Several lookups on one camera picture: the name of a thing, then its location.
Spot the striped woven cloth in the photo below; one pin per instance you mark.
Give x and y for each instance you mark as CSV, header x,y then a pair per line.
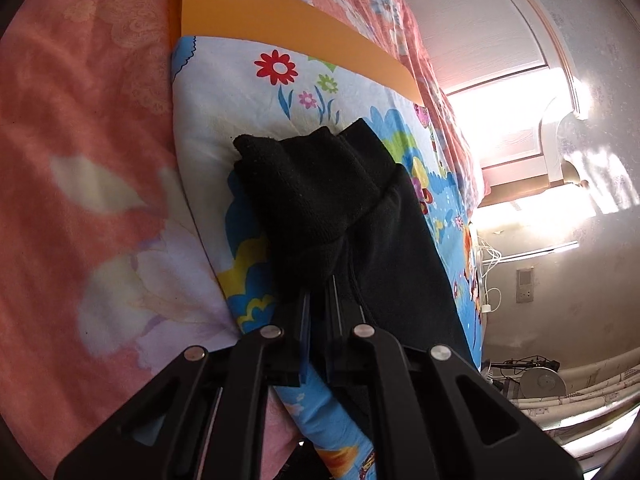
x,y
595,390

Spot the pink floral blanket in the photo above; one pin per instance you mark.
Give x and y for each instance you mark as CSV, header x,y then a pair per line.
x,y
75,110

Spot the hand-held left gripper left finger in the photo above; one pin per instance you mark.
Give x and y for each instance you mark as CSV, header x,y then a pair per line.
x,y
305,350

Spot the cartoon printed bed sheet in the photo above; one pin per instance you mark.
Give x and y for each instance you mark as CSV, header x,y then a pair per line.
x,y
225,110

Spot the wall power socket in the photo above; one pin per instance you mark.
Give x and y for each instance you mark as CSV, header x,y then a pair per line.
x,y
525,285

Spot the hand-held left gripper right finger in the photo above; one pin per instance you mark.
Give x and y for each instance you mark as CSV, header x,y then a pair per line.
x,y
346,320

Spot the silver ribbed lamp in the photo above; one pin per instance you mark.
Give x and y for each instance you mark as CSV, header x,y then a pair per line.
x,y
545,384

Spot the white panelled door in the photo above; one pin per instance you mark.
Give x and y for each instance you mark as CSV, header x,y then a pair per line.
x,y
475,25

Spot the black pants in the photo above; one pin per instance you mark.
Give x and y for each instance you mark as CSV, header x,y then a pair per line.
x,y
325,200

